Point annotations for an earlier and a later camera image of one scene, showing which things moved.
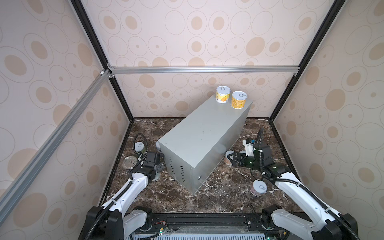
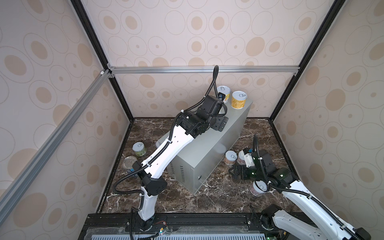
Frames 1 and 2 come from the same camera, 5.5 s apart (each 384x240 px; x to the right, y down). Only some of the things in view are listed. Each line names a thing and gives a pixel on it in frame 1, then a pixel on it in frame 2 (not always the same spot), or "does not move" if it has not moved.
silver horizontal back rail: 115,70 does not move
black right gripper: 242,156 → 242,168
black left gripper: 160,165 → 220,123
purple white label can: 258,187 does not move
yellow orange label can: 238,99 does not move
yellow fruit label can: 223,93 does not move
